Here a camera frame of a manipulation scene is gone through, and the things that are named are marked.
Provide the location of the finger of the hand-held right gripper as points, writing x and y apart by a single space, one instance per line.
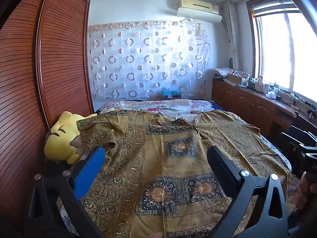
288 141
303 132

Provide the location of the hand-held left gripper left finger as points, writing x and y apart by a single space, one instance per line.
89 176

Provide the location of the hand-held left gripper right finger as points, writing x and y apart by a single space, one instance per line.
223 173

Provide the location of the golden patterned garment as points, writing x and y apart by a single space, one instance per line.
161 158

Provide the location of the person's right hand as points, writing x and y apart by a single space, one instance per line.
301 195

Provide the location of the yellow plush toy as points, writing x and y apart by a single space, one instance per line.
59 141

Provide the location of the crumpled white tissue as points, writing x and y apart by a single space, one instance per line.
270 95

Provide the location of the long wooden cabinet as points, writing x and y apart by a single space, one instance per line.
242 104

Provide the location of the navy blue bedspread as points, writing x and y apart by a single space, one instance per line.
216 105

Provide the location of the cardboard box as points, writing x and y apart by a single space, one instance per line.
235 78

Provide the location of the floral pink blanket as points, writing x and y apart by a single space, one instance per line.
173 107

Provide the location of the wood-framed window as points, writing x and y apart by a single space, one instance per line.
284 49

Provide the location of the small blue toy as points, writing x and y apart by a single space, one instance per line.
171 93

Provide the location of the floral printed cloth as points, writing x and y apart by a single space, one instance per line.
223 71

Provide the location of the floral window curtain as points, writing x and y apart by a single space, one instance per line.
232 34

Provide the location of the slatted wooden wardrobe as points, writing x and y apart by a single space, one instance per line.
62 54

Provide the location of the sheer circle-pattern curtain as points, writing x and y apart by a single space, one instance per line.
148 59

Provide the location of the white air deflector panel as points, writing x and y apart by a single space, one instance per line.
198 16

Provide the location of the cream wall air conditioner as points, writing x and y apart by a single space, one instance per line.
198 3

